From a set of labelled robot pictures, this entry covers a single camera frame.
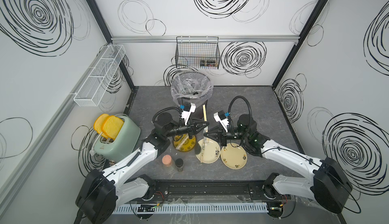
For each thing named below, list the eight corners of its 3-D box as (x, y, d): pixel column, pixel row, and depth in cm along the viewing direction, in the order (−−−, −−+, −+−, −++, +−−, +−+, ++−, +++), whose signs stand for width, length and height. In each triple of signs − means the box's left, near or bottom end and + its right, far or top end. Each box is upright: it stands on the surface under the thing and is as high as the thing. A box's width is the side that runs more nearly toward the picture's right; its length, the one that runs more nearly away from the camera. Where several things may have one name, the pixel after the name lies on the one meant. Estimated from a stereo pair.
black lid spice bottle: (177, 172, 82) (175, 166, 74) (177, 164, 84) (175, 158, 76) (183, 172, 82) (182, 166, 74) (183, 164, 84) (182, 158, 76)
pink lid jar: (164, 171, 82) (161, 165, 74) (166, 161, 85) (162, 154, 77) (174, 171, 82) (171, 165, 74) (174, 161, 85) (172, 154, 77)
